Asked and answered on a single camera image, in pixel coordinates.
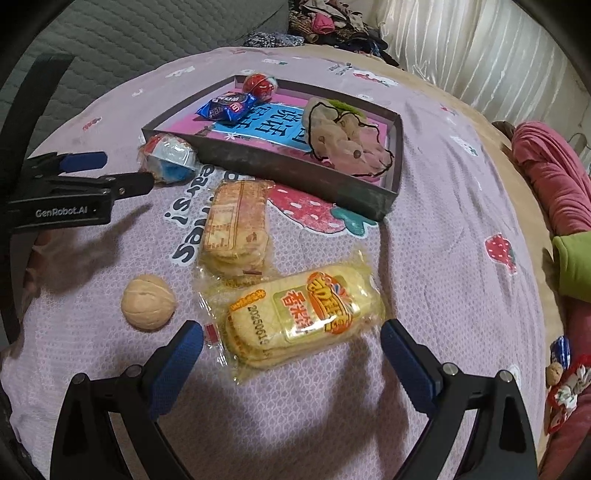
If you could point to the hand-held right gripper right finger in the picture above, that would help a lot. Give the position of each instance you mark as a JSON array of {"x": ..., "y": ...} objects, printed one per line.
[{"x": 406, "y": 364}]

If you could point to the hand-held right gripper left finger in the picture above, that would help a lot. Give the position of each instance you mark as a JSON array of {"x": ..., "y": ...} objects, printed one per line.
[{"x": 180, "y": 360}]

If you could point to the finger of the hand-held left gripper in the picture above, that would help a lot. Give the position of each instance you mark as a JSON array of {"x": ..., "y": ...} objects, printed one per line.
[
  {"x": 83, "y": 161},
  {"x": 129, "y": 183}
]

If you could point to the red round snack packet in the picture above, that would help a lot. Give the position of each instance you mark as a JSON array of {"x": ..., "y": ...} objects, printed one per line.
[
  {"x": 259, "y": 86},
  {"x": 168, "y": 157}
]

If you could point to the walnut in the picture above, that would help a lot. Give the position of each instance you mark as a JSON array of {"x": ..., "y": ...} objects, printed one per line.
[
  {"x": 554, "y": 374},
  {"x": 148, "y": 302}
]

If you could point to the rice cracker packet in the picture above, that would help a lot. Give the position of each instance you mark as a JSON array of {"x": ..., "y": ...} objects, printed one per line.
[
  {"x": 235, "y": 226},
  {"x": 300, "y": 314}
]

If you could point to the blue cookie packet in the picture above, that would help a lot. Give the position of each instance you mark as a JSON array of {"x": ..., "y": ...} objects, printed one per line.
[{"x": 226, "y": 108}]

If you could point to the dark cardboard box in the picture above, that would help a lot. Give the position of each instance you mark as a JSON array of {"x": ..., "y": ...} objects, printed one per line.
[{"x": 277, "y": 170}]

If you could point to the person's left hand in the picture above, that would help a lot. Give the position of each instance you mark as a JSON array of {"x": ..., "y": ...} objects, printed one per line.
[{"x": 37, "y": 277}]

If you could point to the grey quilted cover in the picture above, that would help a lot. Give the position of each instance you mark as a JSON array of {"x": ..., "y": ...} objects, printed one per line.
[{"x": 138, "y": 32}]

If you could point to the small blue packet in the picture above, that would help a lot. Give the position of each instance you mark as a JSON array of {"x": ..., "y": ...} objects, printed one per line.
[{"x": 561, "y": 353}]

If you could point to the small stuffed toy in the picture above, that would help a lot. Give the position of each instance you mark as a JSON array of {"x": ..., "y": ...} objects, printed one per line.
[{"x": 570, "y": 392}]

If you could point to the green cloth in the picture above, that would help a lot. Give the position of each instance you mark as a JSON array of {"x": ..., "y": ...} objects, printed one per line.
[{"x": 575, "y": 267}]

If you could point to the dark patterned cloth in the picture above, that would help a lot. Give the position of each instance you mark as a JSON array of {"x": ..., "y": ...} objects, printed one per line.
[{"x": 272, "y": 39}]

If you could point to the pink quilt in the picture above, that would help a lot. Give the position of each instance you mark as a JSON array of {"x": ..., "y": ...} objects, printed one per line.
[{"x": 549, "y": 170}]

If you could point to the brown cloth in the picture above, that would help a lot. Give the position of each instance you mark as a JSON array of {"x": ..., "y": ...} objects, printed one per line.
[{"x": 502, "y": 130}]

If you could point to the pile of clothes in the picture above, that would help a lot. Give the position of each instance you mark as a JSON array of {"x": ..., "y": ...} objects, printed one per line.
[{"x": 332, "y": 23}]

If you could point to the white curtain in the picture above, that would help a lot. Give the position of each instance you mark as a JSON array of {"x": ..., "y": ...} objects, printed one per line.
[{"x": 485, "y": 55}]

